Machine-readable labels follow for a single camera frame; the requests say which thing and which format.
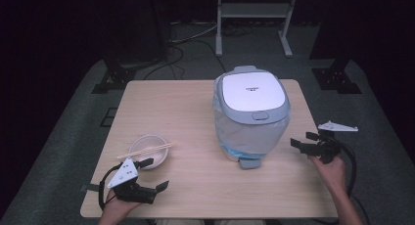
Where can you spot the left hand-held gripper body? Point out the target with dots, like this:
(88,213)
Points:
(125,174)

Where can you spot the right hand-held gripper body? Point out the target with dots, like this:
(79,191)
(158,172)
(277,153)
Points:
(328,148)

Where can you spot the wooden chopstick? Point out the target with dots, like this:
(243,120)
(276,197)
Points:
(148,151)
(153,148)

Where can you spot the white disposable bowl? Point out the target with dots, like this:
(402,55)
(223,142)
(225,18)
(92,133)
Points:
(143,143)

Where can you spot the translucent plastic trash bag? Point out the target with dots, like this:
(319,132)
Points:
(248,138)

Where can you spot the grey white pedal trash can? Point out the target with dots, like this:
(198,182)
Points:
(251,94)

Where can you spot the person's right hand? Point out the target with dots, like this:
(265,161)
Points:
(334,174)

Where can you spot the person's left hand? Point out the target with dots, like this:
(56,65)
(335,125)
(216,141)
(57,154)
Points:
(115,207)

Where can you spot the dark floor outlet plate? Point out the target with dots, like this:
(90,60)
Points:
(108,117)

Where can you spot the black stand base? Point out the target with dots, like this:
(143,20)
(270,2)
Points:
(112,78)
(336,80)

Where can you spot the white metal stand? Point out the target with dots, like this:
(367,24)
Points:
(254,10)

